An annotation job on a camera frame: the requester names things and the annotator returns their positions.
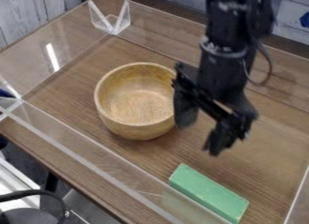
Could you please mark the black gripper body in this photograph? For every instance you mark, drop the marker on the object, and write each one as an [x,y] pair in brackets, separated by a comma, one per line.
[217,81]

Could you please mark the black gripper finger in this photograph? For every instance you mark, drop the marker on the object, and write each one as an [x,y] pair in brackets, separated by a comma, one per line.
[226,132]
[185,107]

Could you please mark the green rectangular block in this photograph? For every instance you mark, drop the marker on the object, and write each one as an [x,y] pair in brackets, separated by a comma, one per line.
[225,202]

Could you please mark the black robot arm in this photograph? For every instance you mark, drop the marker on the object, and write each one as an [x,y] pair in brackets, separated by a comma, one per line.
[238,22]

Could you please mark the brown wooden bowl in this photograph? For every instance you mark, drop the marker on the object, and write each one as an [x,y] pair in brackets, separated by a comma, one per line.
[132,99]

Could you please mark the black table leg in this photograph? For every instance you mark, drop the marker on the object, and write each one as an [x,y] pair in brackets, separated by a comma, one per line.
[51,183]

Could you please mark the clear acrylic corner bracket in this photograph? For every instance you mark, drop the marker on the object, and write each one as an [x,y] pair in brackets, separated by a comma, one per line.
[111,24]

